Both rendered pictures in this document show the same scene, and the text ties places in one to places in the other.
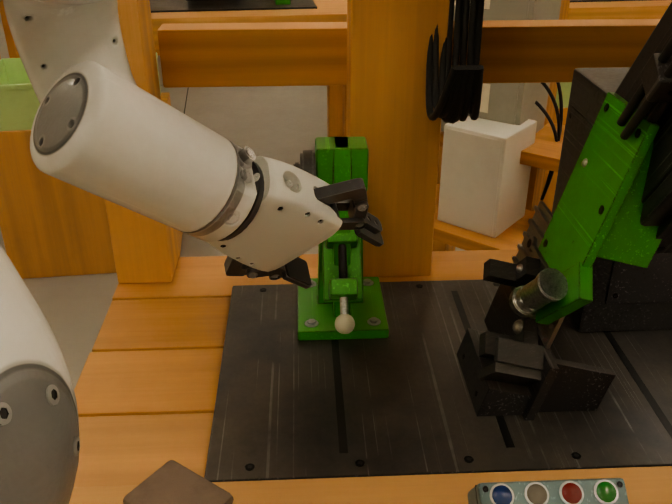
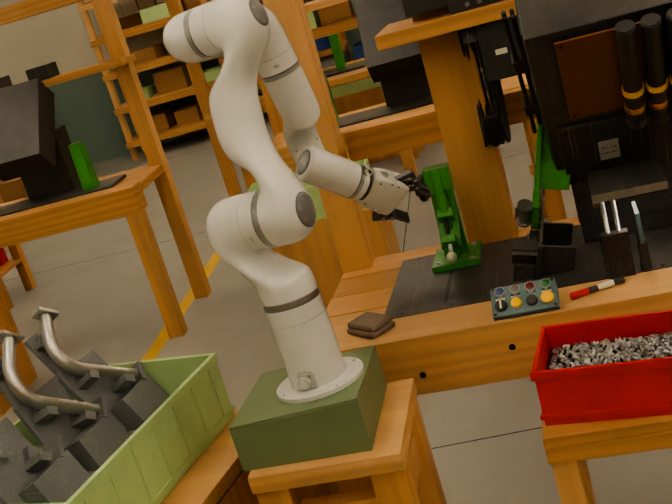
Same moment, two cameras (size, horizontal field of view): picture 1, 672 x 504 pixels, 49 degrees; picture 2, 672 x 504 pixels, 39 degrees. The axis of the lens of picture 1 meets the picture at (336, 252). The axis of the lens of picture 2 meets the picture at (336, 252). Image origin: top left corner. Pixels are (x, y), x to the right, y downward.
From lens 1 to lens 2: 163 cm
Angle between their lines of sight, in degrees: 21
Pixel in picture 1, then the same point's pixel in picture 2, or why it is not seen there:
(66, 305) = not seen: hidden behind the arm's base
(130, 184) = (326, 179)
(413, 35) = (467, 106)
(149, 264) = (358, 259)
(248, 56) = (391, 136)
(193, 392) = (381, 301)
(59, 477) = (312, 212)
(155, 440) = not seen: hidden behind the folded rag
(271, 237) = (381, 197)
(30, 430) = (306, 201)
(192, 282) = (382, 265)
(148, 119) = (328, 158)
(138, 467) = not seen: hidden behind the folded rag
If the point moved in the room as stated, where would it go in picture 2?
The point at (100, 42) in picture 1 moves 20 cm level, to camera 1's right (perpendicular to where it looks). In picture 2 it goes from (312, 140) to (394, 121)
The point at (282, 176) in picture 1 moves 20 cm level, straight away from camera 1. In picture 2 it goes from (380, 172) to (389, 151)
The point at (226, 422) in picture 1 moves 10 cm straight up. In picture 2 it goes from (393, 304) to (383, 268)
